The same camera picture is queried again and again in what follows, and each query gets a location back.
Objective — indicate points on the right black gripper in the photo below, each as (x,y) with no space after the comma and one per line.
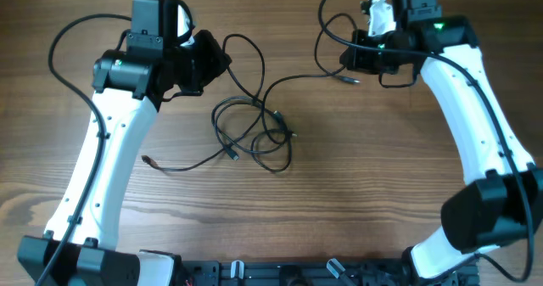
(357,59)

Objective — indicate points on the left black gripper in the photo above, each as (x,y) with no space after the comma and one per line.
(214,61)

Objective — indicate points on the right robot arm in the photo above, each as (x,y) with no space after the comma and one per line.
(501,201)

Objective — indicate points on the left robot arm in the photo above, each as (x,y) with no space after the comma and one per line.
(161,49)

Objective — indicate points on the black aluminium base frame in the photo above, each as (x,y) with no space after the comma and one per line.
(379,272)

